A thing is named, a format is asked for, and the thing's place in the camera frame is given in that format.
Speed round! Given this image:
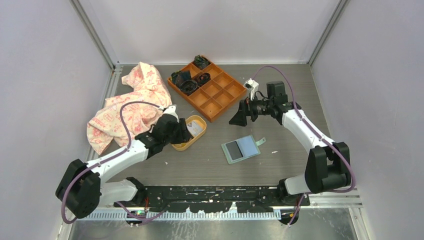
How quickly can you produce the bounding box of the black credit card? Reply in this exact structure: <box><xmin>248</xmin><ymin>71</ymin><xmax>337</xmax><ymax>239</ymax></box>
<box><xmin>225</xmin><ymin>141</ymin><xmax>243</xmax><ymax>162</ymax></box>

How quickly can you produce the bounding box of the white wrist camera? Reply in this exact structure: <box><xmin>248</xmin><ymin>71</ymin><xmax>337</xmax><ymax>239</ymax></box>
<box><xmin>243</xmin><ymin>78</ymin><xmax>259</xmax><ymax>101</ymax></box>
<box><xmin>158</xmin><ymin>104</ymin><xmax>179</xmax><ymax>122</ymax></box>

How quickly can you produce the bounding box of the yellow oval dish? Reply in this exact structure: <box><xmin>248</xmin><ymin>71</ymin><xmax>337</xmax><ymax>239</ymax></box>
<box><xmin>171</xmin><ymin>115</ymin><xmax>207</xmax><ymax>152</ymax></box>

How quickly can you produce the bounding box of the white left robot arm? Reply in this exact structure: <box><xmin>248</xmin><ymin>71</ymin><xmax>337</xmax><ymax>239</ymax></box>
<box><xmin>55</xmin><ymin>113</ymin><xmax>192</xmax><ymax>219</ymax></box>

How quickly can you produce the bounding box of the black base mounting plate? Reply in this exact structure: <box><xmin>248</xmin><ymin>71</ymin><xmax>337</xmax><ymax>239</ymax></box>
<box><xmin>121</xmin><ymin>185</ymin><xmax>310</xmax><ymax>214</ymax></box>

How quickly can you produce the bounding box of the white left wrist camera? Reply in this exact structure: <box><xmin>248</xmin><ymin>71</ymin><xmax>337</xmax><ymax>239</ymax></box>
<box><xmin>158</xmin><ymin>104</ymin><xmax>179</xmax><ymax>122</ymax></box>

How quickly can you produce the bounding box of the coiled black belt small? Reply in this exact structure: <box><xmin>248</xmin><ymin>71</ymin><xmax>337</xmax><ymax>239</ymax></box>
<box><xmin>194</xmin><ymin>72</ymin><xmax>211</xmax><ymax>88</ymax></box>

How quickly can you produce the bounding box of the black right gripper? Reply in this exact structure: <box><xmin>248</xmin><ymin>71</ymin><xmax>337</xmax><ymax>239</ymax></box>
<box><xmin>229</xmin><ymin>92</ymin><xmax>274</xmax><ymax>127</ymax></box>

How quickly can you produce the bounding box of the aluminium frame rail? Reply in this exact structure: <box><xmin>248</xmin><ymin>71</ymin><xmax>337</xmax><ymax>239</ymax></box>
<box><xmin>61</xmin><ymin>187</ymin><xmax>364</xmax><ymax>222</ymax></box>

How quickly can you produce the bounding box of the pink patterned cloth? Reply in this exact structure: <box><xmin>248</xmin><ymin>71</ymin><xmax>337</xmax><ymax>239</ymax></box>
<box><xmin>86</xmin><ymin>62</ymin><xmax>172</xmax><ymax>155</ymax></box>

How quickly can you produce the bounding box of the white credit card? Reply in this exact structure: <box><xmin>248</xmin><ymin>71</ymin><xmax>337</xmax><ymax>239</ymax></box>
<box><xmin>186</xmin><ymin>120</ymin><xmax>204</xmax><ymax>137</ymax></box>

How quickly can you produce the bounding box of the green card holder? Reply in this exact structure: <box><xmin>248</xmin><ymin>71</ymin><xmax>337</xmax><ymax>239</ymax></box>
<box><xmin>221</xmin><ymin>135</ymin><xmax>266</xmax><ymax>165</ymax></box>

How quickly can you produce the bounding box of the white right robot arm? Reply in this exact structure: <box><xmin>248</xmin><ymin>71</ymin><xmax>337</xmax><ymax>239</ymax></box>
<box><xmin>229</xmin><ymin>79</ymin><xmax>355</xmax><ymax>206</ymax></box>

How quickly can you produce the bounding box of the orange compartment tray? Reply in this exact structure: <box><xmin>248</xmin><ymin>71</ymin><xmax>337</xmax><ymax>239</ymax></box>
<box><xmin>167</xmin><ymin>55</ymin><xmax>247</xmax><ymax>123</ymax></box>

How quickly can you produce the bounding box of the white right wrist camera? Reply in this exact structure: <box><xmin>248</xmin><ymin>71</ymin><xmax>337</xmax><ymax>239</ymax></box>
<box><xmin>243</xmin><ymin>78</ymin><xmax>259</xmax><ymax>101</ymax></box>

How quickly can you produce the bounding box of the dark folded fabric item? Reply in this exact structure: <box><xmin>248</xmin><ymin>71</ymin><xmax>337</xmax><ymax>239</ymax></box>
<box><xmin>170</xmin><ymin>70</ymin><xmax>192</xmax><ymax>87</ymax></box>

